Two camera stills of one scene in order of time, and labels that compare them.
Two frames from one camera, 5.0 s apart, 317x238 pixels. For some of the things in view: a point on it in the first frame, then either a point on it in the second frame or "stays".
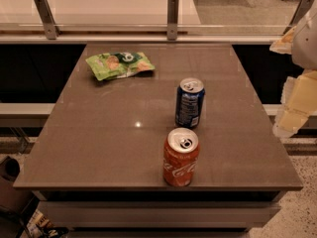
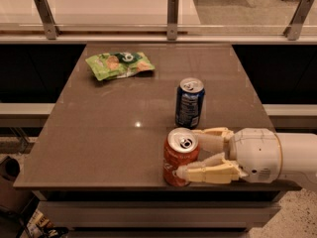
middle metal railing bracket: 172,19 stays
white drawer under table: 68,215 stays
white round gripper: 305,44 to 256,153
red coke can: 180,157 stays
